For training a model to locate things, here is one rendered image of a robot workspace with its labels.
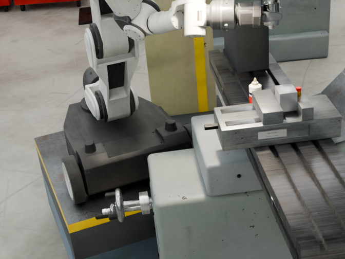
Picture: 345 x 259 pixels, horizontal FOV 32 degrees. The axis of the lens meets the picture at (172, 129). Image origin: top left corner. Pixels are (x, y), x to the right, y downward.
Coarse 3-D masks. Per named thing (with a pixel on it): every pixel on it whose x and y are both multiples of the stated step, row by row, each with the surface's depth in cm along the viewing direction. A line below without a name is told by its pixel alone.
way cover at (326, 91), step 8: (344, 72) 205; (336, 80) 207; (344, 80) 203; (328, 88) 208; (336, 88) 204; (344, 88) 200; (328, 96) 205; (336, 96) 202; (344, 96) 198; (336, 104) 199; (344, 104) 195; (344, 112) 193; (344, 120) 191; (344, 128) 188; (344, 136) 184
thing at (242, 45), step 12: (228, 36) 225; (240, 36) 212; (252, 36) 213; (264, 36) 213; (228, 48) 228; (240, 48) 214; (252, 48) 215; (264, 48) 215; (240, 60) 216; (252, 60) 217; (264, 60) 218
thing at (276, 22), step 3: (264, 6) 175; (279, 6) 176; (264, 9) 176; (267, 9) 175; (270, 9) 174; (273, 9) 174; (276, 9) 175; (279, 9) 176; (273, 21) 176; (276, 21) 176; (264, 24) 178; (267, 24) 177; (270, 24) 177; (273, 24) 176; (276, 24) 177
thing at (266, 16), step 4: (264, 12) 174; (268, 12) 174; (272, 12) 174; (276, 12) 174; (280, 12) 174; (264, 16) 175; (268, 16) 175; (272, 16) 174; (276, 16) 174; (280, 16) 174; (264, 20) 175; (268, 20) 175; (272, 20) 175; (276, 20) 175
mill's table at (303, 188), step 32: (224, 64) 227; (224, 96) 213; (256, 160) 170; (288, 160) 164; (320, 160) 163; (288, 192) 151; (320, 192) 153; (288, 224) 141; (320, 224) 139; (320, 256) 134
